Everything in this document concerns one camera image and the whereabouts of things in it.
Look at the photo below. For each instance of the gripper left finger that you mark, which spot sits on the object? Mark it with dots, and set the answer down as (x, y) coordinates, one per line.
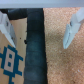
(6, 26)

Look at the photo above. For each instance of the wooden drawer box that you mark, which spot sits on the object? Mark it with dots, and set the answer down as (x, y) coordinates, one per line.
(15, 63)

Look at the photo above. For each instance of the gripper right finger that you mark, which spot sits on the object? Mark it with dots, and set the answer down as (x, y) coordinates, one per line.
(72, 30)

